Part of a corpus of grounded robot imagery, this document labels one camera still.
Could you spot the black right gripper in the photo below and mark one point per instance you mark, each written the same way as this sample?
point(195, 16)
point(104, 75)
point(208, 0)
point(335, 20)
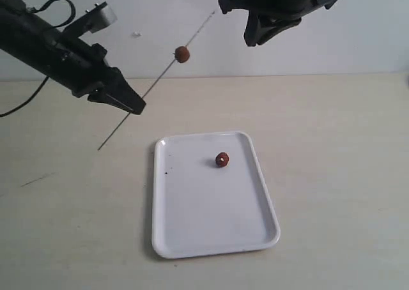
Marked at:
point(262, 13)

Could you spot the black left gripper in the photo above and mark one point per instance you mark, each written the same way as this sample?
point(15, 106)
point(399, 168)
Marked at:
point(82, 69)

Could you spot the thin metal skewer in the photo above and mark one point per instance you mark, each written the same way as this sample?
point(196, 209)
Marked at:
point(191, 39)

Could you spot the red date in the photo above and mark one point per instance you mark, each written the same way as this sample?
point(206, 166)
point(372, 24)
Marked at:
point(181, 54)
point(222, 159)

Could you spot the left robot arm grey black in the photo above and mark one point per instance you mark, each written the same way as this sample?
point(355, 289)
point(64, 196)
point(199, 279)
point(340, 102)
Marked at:
point(22, 32)

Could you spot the white rectangular plastic tray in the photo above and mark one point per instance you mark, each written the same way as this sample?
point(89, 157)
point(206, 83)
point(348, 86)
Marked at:
point(199, 209)

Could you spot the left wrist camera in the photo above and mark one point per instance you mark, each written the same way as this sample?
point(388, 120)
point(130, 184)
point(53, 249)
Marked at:
point(99, 18)

